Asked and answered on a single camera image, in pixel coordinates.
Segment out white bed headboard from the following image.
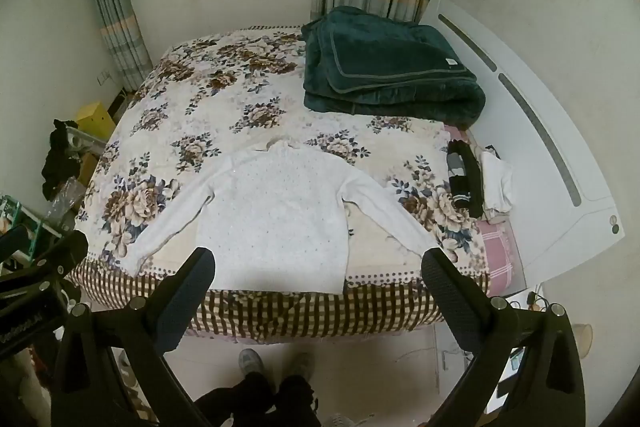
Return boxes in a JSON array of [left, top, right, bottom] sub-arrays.
[[420, 0, 626, 289]]

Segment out person's left leg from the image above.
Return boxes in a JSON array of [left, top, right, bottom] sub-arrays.
[[192, 372, 275, 427]]

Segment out black striped folded garment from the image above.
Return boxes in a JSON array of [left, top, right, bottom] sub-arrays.
[[446, 140, 485, 219]]

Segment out cardboard box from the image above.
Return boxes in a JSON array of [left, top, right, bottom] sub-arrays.
[[76, 151, 99, 186]]

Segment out white folded clothes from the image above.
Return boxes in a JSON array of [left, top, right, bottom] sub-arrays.
[[479, 147, 515, 221]]

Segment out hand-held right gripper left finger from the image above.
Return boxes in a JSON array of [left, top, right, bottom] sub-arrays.
[[50, 248, 218, 427]]

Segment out person's leg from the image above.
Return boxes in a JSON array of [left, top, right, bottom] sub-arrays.
[[192, 372, 275, 427], [272, 374, 321, 427]]

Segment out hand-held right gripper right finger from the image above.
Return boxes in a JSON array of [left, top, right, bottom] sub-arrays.
[[421, 248, 587, 427]]

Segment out person's right leg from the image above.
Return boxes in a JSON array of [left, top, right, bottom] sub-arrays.
[[272, 374, 321, 427]]

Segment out clear plastic bag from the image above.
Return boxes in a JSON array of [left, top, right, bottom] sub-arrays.
[[47, 177, 89, 229]]

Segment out folded dark green blanket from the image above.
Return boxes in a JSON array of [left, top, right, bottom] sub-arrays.
[[301, 6, 487, 128]]

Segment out green rack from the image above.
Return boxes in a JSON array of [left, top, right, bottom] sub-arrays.
[[0, 192, 51, 268]]

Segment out white towel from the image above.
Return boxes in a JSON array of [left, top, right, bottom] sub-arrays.
[[122, 138, 443, 295]]

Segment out person's right shoe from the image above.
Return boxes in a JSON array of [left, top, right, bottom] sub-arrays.
[[289, 351, 316, 381]]

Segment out person's left shoe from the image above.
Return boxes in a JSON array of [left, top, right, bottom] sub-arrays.
[[238, 349, 266, 379]]

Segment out yellow box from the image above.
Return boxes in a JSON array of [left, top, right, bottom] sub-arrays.
[[76, 102, 117, 142]]

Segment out floral bed blanket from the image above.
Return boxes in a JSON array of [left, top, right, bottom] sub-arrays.
[[67, 26, 493, 344]]

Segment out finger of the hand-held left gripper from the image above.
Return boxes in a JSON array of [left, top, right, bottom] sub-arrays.
[[0, 226, 89, 305]]

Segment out beige round object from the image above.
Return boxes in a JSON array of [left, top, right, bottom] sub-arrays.
[[572, 324, 594, 359]]

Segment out black cloth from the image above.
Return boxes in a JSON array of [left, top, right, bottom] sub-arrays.
[[41, 119, 84, 200]]

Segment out person's shoe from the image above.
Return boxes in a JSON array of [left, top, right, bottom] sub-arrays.
[[289, 351, 316, 381], [238, 349, 266, 379]]

